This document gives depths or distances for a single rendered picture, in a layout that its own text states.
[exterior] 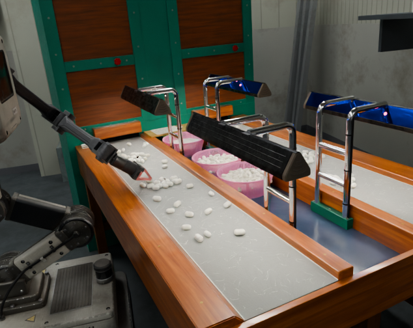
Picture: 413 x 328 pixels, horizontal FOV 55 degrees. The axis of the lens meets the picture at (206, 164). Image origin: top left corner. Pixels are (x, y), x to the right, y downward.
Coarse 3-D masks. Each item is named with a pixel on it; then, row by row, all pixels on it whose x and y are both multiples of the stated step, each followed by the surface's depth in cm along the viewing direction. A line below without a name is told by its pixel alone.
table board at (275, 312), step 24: (384, 264) 113; (408, 264) 117; (336, 288) 105; (360, 288) 109; (384, 288) 115; (408, 288) 120; (288, 312) 99; (312, 312) 103; (336, 312) 108; (360, 312) 113
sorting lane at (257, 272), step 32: (160, 160) 215; (160, 192) 174; (192, 192) 171; (192, 224) 144; (224, 224) 142; (256, 224) 140; (192, 256) 124; (224, 256) 123; (256, 256) 121; (288, 256) 120; (224, 288) 108; (256, 288) 107; (288, 288) 106; (320, 288) 105
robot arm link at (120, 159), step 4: (116, 156) 169; (120, 156) 170; (112, 160) 170; (116, 160) 168; (120, 160) 169; (124, 160) 171; (112, 164) 169; (116, 164) 169; (120, 164) 170; (124, 164) 170; (120, 168) 171
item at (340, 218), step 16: (352, 96) 150; (320, 112) 145; (352, 112) 132; (320, 128) 147; (352, 128) 133; (320, 144) 148; (352, 144) 135; (320, 160) 151; (320, 176) 152; (320, 192) 156; (320, 208) 155; (336, 224) 149; (352, 224) 145
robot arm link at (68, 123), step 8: (64, 112) 190; (64, 120) 185; (72, 120) 189; (56, 128) 187; (64, 128) 183; (72, 128) 180; (80, 128) 178; (80, 136) 175; (88, 136) 173; (88, 144) 171; (96, 144) 168; (104, 144) 166; (96, 152) 166; (104, 152) 165; (112, 152) 168; (104, 160) 166
